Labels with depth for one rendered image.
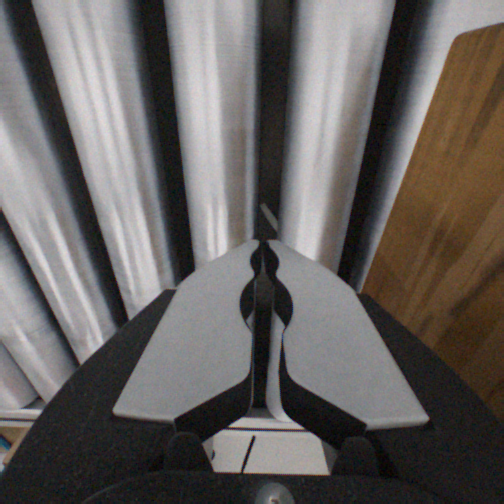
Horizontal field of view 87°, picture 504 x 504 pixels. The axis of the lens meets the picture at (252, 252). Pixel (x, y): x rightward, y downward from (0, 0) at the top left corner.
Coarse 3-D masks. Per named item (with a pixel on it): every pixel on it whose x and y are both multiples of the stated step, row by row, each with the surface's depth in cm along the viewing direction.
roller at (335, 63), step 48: (336, 0) 12; (384, 0) 12; (336, 48) 12; (384, 48) 13; (288, 96) 15; (336, 96) 13; (288, 144) 16; (336, 144) 15; (288, 192) 17; (336, 192) 16; (288, 240) 19; (336, 240) 18
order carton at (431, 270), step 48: (480, 48) 10; (432, 96) 13; (480, 96) 10; (432, 144) 13; (480, 144) 10; (432, 192) 13; (480, 192) 10; (384, 240) 17; (432, 240) 12; (480, 240) 10; (384, 288) 17; (432, 288) 12; (480, 288) 10; (432, 336) 12; (480, 336) 9; (480, 384) 9
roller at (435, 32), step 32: (448, 0) 12; (480, 0) 11; (416, 32) 14; (448, 32) 12; (416, 64) 14; (416, 96) 14; (416, 128) 15; (384, 160) 17; (384, 192) 17; (384, 224) 18; (352, 288) 22
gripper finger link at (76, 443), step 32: (160, 320) 7; (96, 352) 6; (128, 352) 6; (64, 384) 6; (96, 384) 6; (64, 416) 5; (96, 416) 5; (32, 448) 5; (64, 448) 5; (96, 448) 5; (128, 448) 5; (160, 448) 5; (0, 480) 4; (32, 480) 4; (64, 480) 4; (96, 480) 4
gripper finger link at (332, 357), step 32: (288, 256) 10; (288, 288) 9; (320, 288) 9; (288, 320) 9; (320, 320) 7; (352, 320) 7; (288, 352) 7; (320, 352) 6; (352, 352) 6; (384, 352) 7; (288, 384) 6; (320, 384) 6; (352, 384) 6; (384, 384) 6; (288, 416) 7; (320, 416) 6; (352, 416) 5; (384, 416) 5; (416, 416) 5
